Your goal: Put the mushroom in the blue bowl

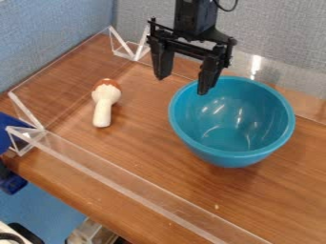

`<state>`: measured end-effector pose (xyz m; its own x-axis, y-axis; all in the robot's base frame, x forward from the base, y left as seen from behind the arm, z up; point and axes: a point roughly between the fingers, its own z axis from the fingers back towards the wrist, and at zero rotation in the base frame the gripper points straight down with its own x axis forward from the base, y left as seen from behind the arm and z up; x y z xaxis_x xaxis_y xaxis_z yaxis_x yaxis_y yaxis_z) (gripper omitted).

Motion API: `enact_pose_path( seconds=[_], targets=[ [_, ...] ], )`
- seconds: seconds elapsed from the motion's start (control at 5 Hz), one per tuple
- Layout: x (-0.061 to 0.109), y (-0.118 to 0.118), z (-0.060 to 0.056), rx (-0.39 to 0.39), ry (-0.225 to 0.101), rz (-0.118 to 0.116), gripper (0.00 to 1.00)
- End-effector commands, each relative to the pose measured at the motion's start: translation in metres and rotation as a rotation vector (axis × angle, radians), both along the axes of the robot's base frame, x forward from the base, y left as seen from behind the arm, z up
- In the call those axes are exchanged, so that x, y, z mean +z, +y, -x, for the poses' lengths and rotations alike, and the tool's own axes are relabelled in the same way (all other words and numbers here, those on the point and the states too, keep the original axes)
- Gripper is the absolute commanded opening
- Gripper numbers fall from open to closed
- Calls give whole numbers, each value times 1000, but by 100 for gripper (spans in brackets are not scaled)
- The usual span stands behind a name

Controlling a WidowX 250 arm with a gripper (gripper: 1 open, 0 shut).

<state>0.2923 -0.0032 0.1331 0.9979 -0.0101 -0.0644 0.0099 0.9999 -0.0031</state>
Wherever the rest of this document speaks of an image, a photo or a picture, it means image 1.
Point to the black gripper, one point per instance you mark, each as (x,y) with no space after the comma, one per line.
(194,38)

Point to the white brown toy mushroom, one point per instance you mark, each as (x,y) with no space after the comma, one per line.
(105,95)

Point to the blue plastic bowl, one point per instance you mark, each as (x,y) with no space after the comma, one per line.
(236,124)

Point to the clear acrylic back barrier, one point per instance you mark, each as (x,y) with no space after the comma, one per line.
(299,84)

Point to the clear acrylic barrier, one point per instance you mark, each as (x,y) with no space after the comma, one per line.
(299,84)
(57,86)
(192,218)

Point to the clear acrylic left barrier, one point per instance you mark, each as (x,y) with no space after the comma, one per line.
(57,86)

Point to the clear acrylic front barrier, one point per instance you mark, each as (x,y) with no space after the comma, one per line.
(192,218)

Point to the clear plastic box below table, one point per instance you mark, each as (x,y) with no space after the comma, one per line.
(91,233)

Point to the black white object corner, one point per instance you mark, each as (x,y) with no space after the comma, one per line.
(16,234)

